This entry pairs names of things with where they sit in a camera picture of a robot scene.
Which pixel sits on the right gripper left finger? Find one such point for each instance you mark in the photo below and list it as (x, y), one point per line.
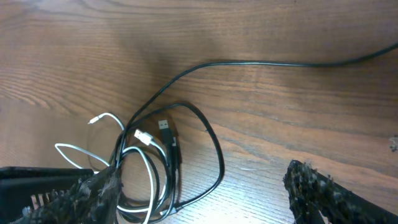
(59, 195)

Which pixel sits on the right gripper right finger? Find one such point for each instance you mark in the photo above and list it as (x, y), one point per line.
(314, 197)

